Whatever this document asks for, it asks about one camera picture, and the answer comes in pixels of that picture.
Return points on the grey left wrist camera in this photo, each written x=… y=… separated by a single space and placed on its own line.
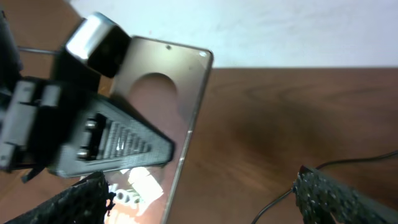
x=100 y=44

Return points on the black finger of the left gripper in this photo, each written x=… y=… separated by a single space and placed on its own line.
x=105 y=135

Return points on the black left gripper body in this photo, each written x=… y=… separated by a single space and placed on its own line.
x=40 y=119

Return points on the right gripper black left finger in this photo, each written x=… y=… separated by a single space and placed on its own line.
x=86 y=202

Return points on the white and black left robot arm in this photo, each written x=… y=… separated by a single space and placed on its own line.
x=65 y=68

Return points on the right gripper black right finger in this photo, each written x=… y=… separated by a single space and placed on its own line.
x=322 y=199

